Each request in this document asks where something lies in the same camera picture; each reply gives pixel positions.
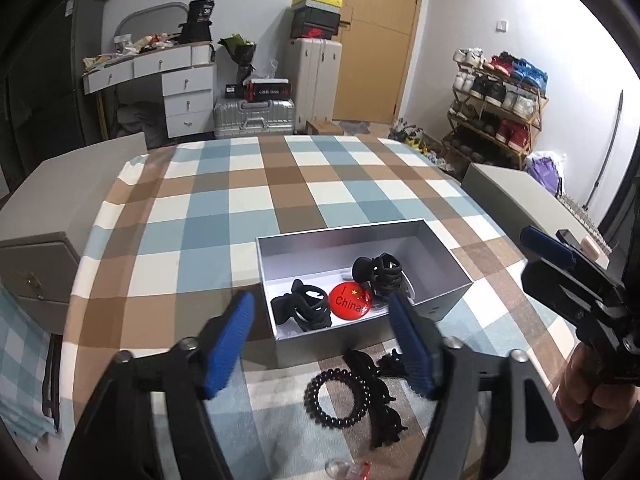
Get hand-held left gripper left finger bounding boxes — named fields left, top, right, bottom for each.
left=60, top=291, right=257, bottom=480

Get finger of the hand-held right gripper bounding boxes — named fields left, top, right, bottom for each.
left=519, top=226, right=624, bottom=302
left=521, top=259, right=607, bottom=325

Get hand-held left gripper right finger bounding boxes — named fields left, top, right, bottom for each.
left=389, top=293, right=586, bottom=480

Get small black hair clip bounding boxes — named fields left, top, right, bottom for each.
left=377, top=347, right=409, bottom=379

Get large black hair claw clip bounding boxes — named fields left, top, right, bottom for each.
left=342, top=349, right=409, bottom=449

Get silver rectangular box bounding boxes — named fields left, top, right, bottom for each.
left=255, top=218, right=474, bottom=356

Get black coil hair tie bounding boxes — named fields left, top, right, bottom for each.
left=303, top=368, right=374, bottom=430

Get clear red hair clip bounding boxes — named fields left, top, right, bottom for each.
left=324, top=459, right=372, bottom=480

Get person's right forearm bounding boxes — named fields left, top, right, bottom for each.
left=580, top=422, right=640, bottom=480

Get person's right hand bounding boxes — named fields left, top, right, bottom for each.
left=553, top=344, right=640, bottom=432

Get grey cabinet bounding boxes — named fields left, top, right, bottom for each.
left=0, top=133, right=149, bottom=337
left=460, top=162, right=612, bottom=272

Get purple bag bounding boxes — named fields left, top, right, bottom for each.
left=527, top=152, right=567, bottom=197

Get red round badge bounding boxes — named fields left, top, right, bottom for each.
left=327, top=282, right=374, bottom=317

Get long dark stick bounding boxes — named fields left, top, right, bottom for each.
left=584, top=89, right=626, bottom=212

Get checked tablecloth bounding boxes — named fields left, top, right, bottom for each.
left=64, top=134, right=585, bottom=480

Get wooden shoe rack with shoes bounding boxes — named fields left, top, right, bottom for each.
left=442, top=47, right=549, bottom=171

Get shoes on floor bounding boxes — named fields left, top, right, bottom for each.
left=387, top=118, right=447, bottom=162

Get blue white checked cloth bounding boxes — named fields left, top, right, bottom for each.
left=0, top=284, right=62, bottom=447

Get silver suitcase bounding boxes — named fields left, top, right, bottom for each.
left=213, top=97, right=296, bottom=140

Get small cardboard box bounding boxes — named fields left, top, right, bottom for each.
left=305, top=119, right=345, bottom=136

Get dark clothes pile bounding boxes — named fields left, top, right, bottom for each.
left=117, top=100, right=167, bottom=149

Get black flat box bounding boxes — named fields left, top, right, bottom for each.
left=224, top=78, right=291, bottom=102

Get white dressing desk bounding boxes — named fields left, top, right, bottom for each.
left=82, top=42, right=217, bottom=140

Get wooden door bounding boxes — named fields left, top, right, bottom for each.
left=329, top=0, right=427, bottom=124

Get white suitcase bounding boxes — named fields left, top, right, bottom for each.
left=285, top=37, right=344, bottom=135

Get dark flower bouquet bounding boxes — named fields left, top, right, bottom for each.
left=217, top=34, right=258, bottom=87

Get red black shoe box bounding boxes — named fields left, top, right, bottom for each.
left=289, top=22, right=351, bottom=41

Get black paper bag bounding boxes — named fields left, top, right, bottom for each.
left=177, top=0, right=217, bottom=45

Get grey arched mirror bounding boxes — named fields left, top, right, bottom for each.
left=114, top=2, right=192, bottom=52

